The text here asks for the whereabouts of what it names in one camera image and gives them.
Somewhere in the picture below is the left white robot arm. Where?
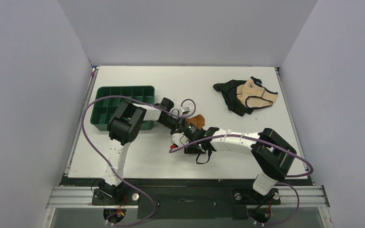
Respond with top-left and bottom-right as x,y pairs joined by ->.
98,98 -> 187,204

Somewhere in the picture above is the black patterned underwear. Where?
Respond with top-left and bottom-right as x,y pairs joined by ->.
213,80 -> 253,116

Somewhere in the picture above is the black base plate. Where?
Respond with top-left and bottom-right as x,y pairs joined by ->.
61,179 -> 321,222

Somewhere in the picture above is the purple cable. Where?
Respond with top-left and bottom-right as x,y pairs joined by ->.
168,134 -> 314,227
80,95 -> 197,227

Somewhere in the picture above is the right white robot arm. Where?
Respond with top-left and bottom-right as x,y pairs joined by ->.
182,124 -> 297,203

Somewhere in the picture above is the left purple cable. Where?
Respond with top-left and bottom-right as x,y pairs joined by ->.
80,95 -> 197,227

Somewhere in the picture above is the beige underwear with dark trim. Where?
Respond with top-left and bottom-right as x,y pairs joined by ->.
236,76 -> 278,109

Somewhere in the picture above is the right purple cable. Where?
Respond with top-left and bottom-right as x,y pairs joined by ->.
168,134 -> 314,227

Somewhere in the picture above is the aluminium frame rail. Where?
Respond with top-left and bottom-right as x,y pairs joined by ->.
46,185 -> 139,209

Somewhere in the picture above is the green compartment tray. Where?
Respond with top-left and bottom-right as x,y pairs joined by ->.
90,85 -> 155,131

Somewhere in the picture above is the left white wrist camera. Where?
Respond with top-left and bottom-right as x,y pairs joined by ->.
179,106 -> 191,115

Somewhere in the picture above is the brown underwear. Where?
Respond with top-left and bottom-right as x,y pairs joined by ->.
186,114 -> 205,129

